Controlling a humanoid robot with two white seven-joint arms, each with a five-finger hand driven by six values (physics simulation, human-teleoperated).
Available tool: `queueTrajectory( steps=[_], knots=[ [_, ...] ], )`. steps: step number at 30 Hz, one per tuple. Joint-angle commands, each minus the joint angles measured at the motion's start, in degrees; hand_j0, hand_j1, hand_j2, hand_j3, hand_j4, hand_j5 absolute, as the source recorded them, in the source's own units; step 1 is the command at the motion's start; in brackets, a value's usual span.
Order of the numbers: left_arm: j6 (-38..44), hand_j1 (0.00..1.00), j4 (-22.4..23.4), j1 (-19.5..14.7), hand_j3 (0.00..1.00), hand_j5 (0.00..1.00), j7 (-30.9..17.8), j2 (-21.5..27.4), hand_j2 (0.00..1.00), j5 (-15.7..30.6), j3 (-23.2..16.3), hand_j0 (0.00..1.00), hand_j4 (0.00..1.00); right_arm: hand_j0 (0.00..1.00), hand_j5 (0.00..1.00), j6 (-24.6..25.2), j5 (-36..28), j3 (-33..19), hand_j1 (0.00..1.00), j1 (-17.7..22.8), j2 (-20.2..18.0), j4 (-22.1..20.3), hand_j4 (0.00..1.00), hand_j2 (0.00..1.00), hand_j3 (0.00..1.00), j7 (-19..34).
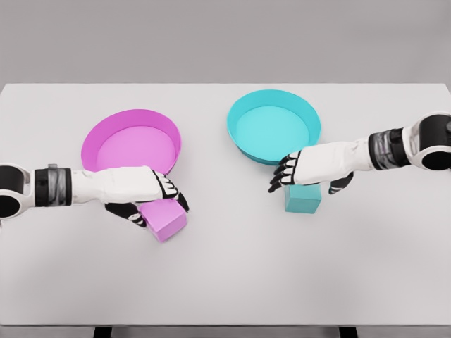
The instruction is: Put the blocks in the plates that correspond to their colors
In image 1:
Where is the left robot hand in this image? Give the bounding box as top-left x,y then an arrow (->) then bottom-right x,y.
104,165 -> 190,228

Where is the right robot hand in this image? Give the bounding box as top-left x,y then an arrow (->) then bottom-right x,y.
268,145 -> 354,195

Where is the cyan block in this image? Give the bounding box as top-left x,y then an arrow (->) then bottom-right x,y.
284,182 -> 323,214

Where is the pink block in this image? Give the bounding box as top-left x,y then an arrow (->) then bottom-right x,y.
138,199 -> 187,243

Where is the pink round plate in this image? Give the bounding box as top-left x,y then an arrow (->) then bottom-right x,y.
80,108 -> 183,175

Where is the cyan round plate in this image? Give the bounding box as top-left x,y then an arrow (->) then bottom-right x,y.
226,89 -> 322,166

